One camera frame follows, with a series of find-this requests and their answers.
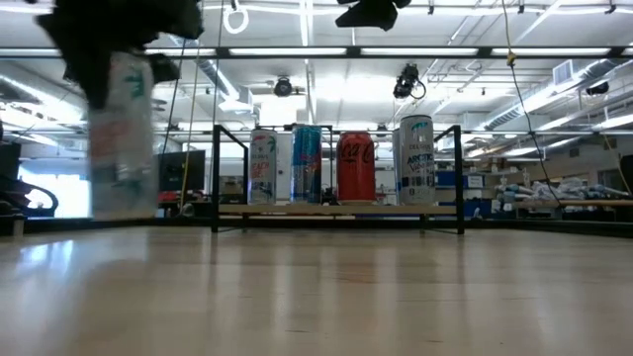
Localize blue background cabinet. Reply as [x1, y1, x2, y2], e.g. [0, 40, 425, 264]
[434, 170, 494, 219]

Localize black overhead frame beam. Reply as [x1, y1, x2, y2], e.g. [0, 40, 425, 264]
[0, 44, 633, 61]

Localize thin black hanging cable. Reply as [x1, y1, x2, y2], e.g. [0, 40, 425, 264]
[156, 37, 188, 167]

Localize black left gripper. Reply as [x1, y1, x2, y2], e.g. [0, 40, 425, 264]
[34, 0, 206, 112]

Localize cluttered background workbench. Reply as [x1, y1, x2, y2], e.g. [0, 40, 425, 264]
[494, 177, 633, 223]

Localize red Coca-Cola can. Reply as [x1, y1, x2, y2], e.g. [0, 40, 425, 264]
[335, 131, 377, 205]

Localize black round ceiling fixture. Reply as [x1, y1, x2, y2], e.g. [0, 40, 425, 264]
[272, 76, 294, 99]

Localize silver blue Red Bull can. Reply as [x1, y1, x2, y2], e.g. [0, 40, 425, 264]
[290, 124, 323, 205]

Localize white hanging ring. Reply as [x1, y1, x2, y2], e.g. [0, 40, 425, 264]
[222, 3, 250, 36]

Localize white Celsius Peach Vibe can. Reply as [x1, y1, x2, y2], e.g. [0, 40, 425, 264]
[247, 129, 278, 206]
[88, 51, 159, 222]

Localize black office chair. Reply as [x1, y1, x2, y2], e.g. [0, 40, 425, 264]
[0, 175, 59, 219]

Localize black overhead camera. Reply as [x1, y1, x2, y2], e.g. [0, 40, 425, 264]
[393, 62, 427, 101]

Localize black aluminium table frame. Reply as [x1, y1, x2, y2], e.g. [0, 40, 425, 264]
[0, 215, 633, 238]

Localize black background monitor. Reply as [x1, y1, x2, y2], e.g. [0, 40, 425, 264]
[157, 149, 207, 193]

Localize black frame wooden shelf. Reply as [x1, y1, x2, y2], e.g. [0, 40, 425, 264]
[211, 123, 465, 236]

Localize hanging cable with yellow knot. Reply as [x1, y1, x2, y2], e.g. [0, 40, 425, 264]
[499, 0, 565, 208]

